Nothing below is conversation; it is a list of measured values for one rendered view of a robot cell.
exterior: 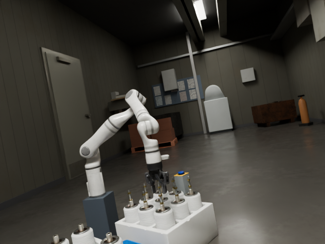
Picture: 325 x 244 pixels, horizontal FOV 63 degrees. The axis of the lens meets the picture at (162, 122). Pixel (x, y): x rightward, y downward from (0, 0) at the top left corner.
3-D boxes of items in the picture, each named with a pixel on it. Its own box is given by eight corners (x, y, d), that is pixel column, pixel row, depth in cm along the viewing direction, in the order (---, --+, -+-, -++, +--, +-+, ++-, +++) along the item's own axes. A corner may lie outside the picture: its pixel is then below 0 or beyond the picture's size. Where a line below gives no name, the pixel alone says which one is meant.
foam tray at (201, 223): (120, 254, 145) (114, 222, 145) (167, 224, 174) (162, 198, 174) (174, 273, 119) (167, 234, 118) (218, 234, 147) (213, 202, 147)
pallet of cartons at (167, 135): (140, 148, 735) (135, 123, 734) (180, 142, 707) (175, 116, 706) (129, 153, 656) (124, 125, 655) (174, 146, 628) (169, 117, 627)
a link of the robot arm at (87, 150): (105, 118, 153) (110, 118, 163) (74, 151, 157) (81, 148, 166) (116, 129, 153) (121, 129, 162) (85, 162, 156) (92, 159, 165)
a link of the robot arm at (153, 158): (170, 158, 132) (168, 146, 132) (156, 163, 123) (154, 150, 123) (156, 159, 138) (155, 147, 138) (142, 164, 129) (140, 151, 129)
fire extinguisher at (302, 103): (315, 124, 544) (309, 93, 544) (300, 127, 551) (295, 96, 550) (311, 123, 572) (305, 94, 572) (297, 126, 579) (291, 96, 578)
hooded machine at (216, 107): (233, 129, 807) (225, 83, 805) (234, 130, 749) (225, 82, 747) (210, 132, 824) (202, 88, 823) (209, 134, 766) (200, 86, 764)
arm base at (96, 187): (87, 198, 159) (82, 170, 159) (95, 193, 168) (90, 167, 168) (101, 197, 157) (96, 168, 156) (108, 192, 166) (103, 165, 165)
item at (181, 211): (178, 242, 132) (171, 206, 132) (172, 235, 142) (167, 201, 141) (196, 236, 135) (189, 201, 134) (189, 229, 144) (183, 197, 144)
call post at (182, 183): (182, 222, 172) (173, 175, 172) (188, 218, 178) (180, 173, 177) (191, 224, 168) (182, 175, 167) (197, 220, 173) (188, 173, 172)
